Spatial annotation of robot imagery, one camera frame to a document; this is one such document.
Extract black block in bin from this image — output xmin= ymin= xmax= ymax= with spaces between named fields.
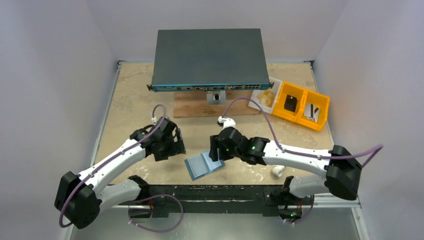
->
xmin=284 ymin=95 xmax=298 ymax=112

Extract white black card in bin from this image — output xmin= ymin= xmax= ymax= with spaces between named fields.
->
xmin=303 ymin=103 xmax=320 ymax=123

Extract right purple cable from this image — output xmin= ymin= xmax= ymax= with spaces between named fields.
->
xmin=218 ymin=97 xmax=384 ymax=169

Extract white pvc pipe fitting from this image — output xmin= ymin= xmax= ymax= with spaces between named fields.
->
xmin=271 ymin=165 xmax=286 ymax=178

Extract clear plastic card sleeves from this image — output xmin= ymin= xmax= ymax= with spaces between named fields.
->
xmin=187 ymin=152 xmax=216 ymax=178

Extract yellow bin right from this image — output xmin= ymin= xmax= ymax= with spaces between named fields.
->
xmin=296 ymin=90 xmax=330 ymax=132

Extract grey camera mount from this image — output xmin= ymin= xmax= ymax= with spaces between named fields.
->
xmin=206 ymin=90 xmax=227 ymax=105

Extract blue card holder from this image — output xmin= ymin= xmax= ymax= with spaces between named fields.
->
xmin=184 ymin=149 xmax=226 ymax=181

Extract grey network switch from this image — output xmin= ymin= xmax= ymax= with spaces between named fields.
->
xmin=147 ymin=28 xmax=273 ymax=92

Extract yellow bin left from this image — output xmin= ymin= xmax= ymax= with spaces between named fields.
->
xmin=272 ymin=82 xmax=307 ymax=123

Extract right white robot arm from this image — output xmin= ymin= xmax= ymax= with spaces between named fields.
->
xmin=209 ymin=127 xmax=362 ymax=204

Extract wooden board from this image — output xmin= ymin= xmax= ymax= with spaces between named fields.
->
xmin=173 ymin=90 xmax=260 ymax=118

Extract amber item in tray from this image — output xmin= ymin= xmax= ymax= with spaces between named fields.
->
xmin=257 ymin=89 xmax=275 ymax=108

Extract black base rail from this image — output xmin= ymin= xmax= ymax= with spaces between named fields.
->
xmin=126 ymin=184 xmax=314 ymax=219

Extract yellow bin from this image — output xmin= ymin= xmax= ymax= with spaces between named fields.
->
xmin=272 ymin=82 xmax=307 ymax=123
xmin=296 ymin=90 xmax=330 ymax=132

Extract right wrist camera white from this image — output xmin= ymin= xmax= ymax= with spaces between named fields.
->
xmin=217 ymin=116 xmax=236 ymax=129

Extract white tray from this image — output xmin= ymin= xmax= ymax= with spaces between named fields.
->
xmin=250 ymin=77 xmax=283 ymax=114

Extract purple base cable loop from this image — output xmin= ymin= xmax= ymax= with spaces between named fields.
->
xmin=127 ymin=194 xmax=184 ymax=233

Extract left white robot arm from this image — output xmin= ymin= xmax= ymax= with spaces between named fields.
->
xmin=54 ymin=117 xmax=186 ymax=229

